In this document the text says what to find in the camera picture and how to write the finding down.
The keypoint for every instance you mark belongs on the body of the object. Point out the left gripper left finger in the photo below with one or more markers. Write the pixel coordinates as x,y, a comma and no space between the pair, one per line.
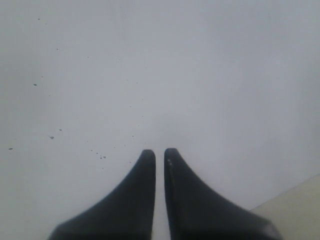
124,214

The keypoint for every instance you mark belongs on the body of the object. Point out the white plastic tray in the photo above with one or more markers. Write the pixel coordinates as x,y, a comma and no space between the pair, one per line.
86,85

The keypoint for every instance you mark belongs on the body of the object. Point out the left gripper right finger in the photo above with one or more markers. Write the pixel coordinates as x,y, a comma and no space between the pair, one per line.
197,212

